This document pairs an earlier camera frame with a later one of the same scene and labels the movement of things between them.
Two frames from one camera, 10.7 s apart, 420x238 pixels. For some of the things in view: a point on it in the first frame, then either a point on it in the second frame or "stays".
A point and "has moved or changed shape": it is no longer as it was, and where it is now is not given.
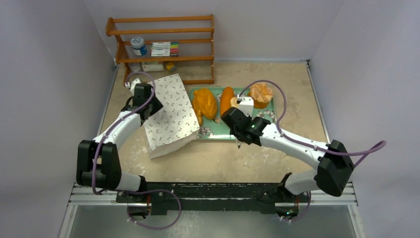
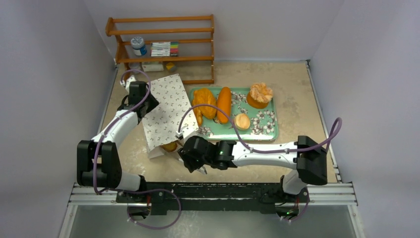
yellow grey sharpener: (171, 67) stays
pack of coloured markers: (164, 49) stays
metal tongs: (238, 143) has moved or changed shape
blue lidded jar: (138, 46) stays
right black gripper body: (232, 119) -> (189, 156)
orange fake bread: (261, 94) stays
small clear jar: (134, 66) stays
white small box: (152, 67) stays
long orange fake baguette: (226, 95) has moved or changed shape
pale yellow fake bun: (233, 101) has moved or changed shape
